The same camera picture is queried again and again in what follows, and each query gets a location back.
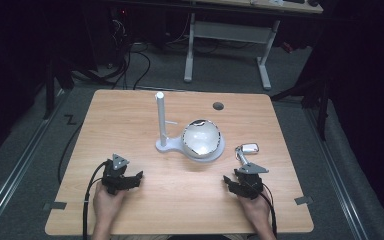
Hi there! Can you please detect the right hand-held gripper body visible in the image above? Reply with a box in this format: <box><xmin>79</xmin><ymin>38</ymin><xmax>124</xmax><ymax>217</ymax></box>
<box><xmin>233</xmin><ymin>162</ymin><xmax>270</xmax><ymax>201</ymax></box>

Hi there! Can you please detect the person's right hand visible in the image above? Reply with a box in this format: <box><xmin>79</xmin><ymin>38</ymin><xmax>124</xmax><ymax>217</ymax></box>
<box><xmin>237</xmin><ymin>190</ymin><xmax>275</xmax><ymax>232</ymax></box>

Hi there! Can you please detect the person's left hand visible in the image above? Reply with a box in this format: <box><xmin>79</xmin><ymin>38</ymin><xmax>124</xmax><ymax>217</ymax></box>
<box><xmin>92</xmin><ymin>181</ymin><xmax>128</xmax><ymax>230</ymax></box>

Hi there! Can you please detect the silver metal scoop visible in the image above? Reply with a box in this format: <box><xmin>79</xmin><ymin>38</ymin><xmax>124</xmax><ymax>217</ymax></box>
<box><xmin>234</xmin><ymin>142</ymin><xmax>261</xmax><ymax>167</ymax></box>

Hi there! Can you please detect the shiny round metal bowl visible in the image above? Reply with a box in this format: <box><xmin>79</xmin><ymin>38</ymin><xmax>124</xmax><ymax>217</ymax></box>
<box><xmin>181</xmin><ymin>118</ymin><xmax>222</xmax><ymax>160</ymax></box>

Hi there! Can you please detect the grey tape strip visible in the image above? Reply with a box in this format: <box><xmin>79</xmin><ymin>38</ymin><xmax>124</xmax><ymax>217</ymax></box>
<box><xmin>293</xmin><ymin>195</ymin><xmax>314</xmax><ymax>206</ymax></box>
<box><xmin>42</xmin><ymin>201</ymin><xmax>68</xmax><ymax>211</ymax></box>

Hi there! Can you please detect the white stand with pole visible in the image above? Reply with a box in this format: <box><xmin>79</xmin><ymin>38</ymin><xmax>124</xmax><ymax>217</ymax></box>
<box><xmin>154</xmin><ymin>91</ymin><xmax>227</xmax><ymax>164</ymax></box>

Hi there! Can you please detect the black metal stand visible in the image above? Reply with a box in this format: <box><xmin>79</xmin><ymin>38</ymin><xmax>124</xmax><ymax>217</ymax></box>
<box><xmin>269</xmin><ymin>75</ymin><xmax>332</xmax><ymax>142</ymax></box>
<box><xmin>42</xmin><ymin>57</ymin><xmax>77</xmax><ymax>121</ymax></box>

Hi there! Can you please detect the white-legged wooden desk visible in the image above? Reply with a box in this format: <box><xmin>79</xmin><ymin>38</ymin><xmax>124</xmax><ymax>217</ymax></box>
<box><xmin>183</xmin><ymin>0</ymin><xmax>325</xmax><ymax>91</ymax></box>

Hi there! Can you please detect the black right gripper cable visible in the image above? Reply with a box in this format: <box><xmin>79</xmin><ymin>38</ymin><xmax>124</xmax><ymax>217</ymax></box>
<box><xmin>259</xmin><ymin>186</ymin><xmax>279</xmax><ymax>239</ymax></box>

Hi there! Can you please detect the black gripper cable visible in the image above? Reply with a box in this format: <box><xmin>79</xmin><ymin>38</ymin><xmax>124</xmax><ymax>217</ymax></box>
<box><xmin>259</xmin><ymin>186</ymin><xmax>279</xmax><ymax>239</ymax></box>
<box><xmin>82</xmin><ymin>160</ymin><xmax>110</xmax><ymax>240</ymax></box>

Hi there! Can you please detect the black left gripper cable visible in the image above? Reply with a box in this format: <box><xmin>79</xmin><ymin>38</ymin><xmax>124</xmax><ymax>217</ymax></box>
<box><xmin>82</xmin><ymin>160</ymin><xmax>110</xmax><ymax>240</ymax></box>

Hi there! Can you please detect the thin black floor cable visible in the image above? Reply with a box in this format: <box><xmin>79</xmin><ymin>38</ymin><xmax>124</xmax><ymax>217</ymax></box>
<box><xmin>57</xmin><ymin>122</ymin><xmax>85</xmax><ymax>185</ymax></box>

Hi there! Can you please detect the metal floor rail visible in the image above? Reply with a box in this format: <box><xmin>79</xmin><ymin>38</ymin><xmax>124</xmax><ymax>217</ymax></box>
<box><xmin>303</xmin><ymin>107</ymin><xmax>370</xmax><ymax>240</ymax></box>
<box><xmin>0</xmin><ymin>89</ymin><xmax>70</xmax><ymax>236</ymax></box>

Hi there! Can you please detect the black floor cable bundle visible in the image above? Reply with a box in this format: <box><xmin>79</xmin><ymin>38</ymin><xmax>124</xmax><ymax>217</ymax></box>
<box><xmin>73</xmin><ymin>18</ymin><xmax>152</xmax><ymax>91</ymax></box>

